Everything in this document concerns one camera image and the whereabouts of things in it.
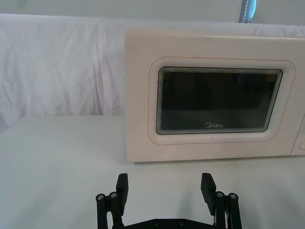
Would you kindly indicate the grey striped post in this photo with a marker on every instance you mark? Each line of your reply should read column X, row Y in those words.
column 246, row 12

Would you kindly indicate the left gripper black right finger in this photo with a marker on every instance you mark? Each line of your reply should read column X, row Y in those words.
column 208, row 190

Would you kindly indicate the white table cloth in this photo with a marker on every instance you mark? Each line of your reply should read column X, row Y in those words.
column 47, row 167

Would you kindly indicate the cream microwave oven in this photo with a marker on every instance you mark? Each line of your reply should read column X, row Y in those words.
column 140, row 95

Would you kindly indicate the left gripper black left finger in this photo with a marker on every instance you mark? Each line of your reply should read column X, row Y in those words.
column 122, row 190

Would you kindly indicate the white curtain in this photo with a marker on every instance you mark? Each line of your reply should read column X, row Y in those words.
column 59, row 71

